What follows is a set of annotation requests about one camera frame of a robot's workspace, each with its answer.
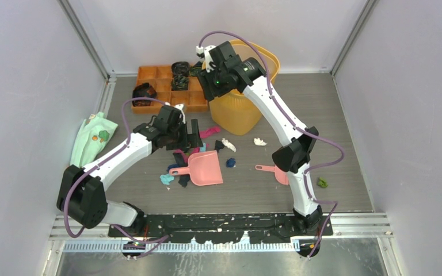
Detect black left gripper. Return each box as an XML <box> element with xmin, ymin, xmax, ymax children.
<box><xmin>167</xmin><ymin>120</ymin><xmax>203</xmax><ymax>151</ymax></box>

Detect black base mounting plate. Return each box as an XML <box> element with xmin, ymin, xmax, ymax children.
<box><xmin>123</xmin><ymin>213</ymin><xmax>333</xmax><ymax>244</ymax></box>

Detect yellow mesh waste basket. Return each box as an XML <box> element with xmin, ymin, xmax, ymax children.
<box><xmin>209</xmin><ymin>39</ymin><xmax>280</xmax><ymax>136</ymax></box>

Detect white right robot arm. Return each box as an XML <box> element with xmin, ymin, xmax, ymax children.
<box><xmin>196</xmin><ymin>41</ymin><xmax>322</xmax><ymax>236</ymax></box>

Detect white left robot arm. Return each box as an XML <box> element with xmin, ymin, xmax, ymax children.
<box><xmin>56</xmin><ymin>105</ymin><xmax>203</xmax><ymax>237</ymax></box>

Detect dark green rolled sock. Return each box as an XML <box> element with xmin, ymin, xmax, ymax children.
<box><xmin>189</xmin><ymin>62</ymin><xmax>203</xmax><ymax>77</ymax></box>

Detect teal paper scrap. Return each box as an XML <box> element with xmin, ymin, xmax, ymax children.
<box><xmin>159</xmin><ymin>174</ymin><xmax>175</xmax><ymax>186</ymax></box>

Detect orange compartment tray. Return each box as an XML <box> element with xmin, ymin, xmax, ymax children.
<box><xmin>136</xmin><ymin>65</ymin><xmax>209</xmax><ymax>112</ymax></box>

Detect white paper scrap left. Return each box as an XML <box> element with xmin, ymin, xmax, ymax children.
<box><xmin>222</xmin><ymin>138</ymin><xmax>237</xmax><ymax>152</ymax></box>

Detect green patterned cloth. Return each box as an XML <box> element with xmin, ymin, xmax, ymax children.
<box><xmin>70</xmin><ymin>112</ymin><xmax>118</xmax><ymax>167</ymax></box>

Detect dark blue paper scrap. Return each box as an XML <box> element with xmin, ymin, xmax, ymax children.
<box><xmin>226</xmin><ymin>158</ymin><xmax>236</xmax><ymax>168</ymax></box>

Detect white paper scrap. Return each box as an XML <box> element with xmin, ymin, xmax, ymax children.
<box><xmin>253</xmin><ymin>137</ymin><xmax>267</xmax><ymax>147</ymax></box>
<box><xmin>222</xmin><ymin>138</ymin><xmax>237</xmax><ymax>152</ymax></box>

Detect white paper scrap right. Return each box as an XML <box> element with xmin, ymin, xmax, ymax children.
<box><xmin>253</xmin><ymin>137</ymin><xmax>267</xmax><ymax>147</ymax></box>

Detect black rolled sock top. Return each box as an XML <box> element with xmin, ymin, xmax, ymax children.
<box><xmin>171</xmin><ymin>61</ymin><xmax>190</xmax><ymax>77</ymax></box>

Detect green paper scrap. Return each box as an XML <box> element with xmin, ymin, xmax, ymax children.
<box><xmin>317</xmin><ymin>178</ymin><xmax>328</xmax><ymax>189</ymax></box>

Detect pink hand brush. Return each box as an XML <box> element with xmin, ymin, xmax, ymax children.
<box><xmin>255</xmin><ymin>164</ymin><xmax>289</xmax><ymax>186</ymax></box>

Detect pink plastic dustpan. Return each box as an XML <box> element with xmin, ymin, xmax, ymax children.
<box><xmin>169</xmin><ymin>151</ymin><xmax>224</xmax><ymax>186</ymax></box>

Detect black green rolled sock middle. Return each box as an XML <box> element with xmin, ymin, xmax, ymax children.
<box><xmin>171</xmin><ymin>75</ymin><xmax>189</xmax><ymax>91</ymax></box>

